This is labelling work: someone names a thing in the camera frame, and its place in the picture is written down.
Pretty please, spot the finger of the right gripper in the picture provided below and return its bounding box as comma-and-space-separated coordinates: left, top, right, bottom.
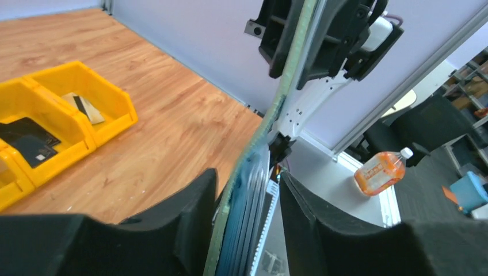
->
258, 0, 304, 79
296, 1, 375, 90

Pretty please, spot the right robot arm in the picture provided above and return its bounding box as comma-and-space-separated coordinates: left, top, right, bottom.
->
254, 1, 403, 166

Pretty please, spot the aluminium frame rail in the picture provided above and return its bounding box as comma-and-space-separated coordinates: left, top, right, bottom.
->
293, 1, 487, 227

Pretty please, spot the black office chair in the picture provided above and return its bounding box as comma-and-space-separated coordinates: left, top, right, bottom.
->
357, 95, 474, 167

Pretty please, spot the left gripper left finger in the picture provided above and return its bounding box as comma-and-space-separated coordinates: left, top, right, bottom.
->
1, 168, 218, 275

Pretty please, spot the yellow three-compartment bin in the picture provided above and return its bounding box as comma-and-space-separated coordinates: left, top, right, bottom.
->
1, 61, 138, 209

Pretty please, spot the green card holder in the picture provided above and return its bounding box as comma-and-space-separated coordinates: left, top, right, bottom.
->
202, 0, 329, 276

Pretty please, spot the orange drink bottle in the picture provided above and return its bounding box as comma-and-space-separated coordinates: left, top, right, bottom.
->
354, 147, 413, 197

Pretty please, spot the gold card in bin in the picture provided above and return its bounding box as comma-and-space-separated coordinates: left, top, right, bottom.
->
62, 93, 105, 125

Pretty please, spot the black card in bin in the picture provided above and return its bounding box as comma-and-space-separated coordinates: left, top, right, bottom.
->
1, 117, 61, 168

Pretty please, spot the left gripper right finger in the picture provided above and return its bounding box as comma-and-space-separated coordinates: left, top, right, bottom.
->
280, 172, 487, 275

